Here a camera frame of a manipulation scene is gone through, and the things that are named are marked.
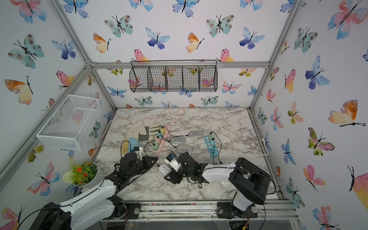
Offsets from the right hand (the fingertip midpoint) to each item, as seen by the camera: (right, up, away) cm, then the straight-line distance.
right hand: (168, 173), depth 80 cm
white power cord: (+24, +33, +34) cm, 54 cm away
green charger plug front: (-9, +13, +11) cm, 19 cm away
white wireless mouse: (-2, +2, -1) cm, 3 cm away
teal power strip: (+26, +11, +15) cm, 32 cm away
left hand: (-5, +8, +3) cm, 10 cm away
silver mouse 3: (+16, +20, +24) cm, 35 cm away
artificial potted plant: (-39, +2, -9) cm, 40 cm away
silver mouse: (+8, +11, +17) cm, 21 cm away
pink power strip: (-7, +15, +18) cm, 25 cm away
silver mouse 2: (+4, +16, +21) cm, 26 cm away
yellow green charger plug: (-6, +23, +18) cm, 30 cm away
